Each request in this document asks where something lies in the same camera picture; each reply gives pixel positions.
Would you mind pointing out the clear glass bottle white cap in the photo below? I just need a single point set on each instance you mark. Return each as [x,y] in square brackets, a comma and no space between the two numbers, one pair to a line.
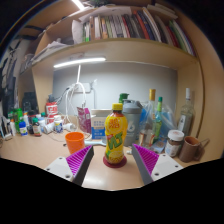
[186,120]

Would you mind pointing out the clear bottle green cap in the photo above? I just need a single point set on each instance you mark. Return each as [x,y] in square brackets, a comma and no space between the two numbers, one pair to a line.
[158,123]

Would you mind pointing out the black bag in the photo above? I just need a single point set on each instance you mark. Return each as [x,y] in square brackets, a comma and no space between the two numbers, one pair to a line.
[30,103]

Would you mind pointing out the orange plastic cup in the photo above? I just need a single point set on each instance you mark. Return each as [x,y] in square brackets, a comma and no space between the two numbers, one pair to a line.
[75,142]

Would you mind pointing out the clear bottle gold cap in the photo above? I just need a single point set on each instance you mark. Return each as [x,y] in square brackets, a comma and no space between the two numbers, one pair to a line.
[148,130]

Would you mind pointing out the brown mug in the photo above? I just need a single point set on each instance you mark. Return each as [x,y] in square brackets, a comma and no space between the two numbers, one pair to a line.
[190,150]

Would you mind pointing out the pink carton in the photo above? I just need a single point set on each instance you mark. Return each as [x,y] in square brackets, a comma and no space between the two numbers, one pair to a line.
[84,120]

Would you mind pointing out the red and white canister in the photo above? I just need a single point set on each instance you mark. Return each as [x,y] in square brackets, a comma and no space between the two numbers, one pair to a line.
[51,111]

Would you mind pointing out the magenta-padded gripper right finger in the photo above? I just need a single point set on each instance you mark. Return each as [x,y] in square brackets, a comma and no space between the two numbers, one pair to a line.
[160,166]

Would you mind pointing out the grey shaker bottle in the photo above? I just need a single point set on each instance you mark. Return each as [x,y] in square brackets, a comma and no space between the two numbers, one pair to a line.
[134,120]

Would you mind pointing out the dark bottle green cap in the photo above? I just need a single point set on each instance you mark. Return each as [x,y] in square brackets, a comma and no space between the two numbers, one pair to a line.
[37,128]

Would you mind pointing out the yellow drink bottle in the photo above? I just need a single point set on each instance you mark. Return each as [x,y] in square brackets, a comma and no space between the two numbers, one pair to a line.
[116,133]

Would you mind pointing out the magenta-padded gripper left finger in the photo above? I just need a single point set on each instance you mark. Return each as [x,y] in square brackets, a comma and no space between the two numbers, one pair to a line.
[68,168]

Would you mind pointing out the flat round red coaster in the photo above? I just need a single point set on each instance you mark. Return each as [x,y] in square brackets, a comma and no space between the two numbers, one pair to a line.
[115,165]

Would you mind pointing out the green container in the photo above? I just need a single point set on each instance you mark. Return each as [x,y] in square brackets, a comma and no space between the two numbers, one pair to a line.
[18,114]

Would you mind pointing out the white bottle blue cap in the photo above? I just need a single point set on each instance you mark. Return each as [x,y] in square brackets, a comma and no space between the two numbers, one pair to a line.
[23,129]

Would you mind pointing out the white bottle blue label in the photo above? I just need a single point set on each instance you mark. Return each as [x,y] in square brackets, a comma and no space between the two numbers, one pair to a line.
[58,125]

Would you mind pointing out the white and blue box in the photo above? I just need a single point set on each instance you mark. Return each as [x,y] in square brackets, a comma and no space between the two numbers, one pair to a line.
[98,128]

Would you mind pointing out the brown jar white lid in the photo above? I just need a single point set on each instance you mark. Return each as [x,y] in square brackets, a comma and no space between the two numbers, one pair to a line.
[174,145]

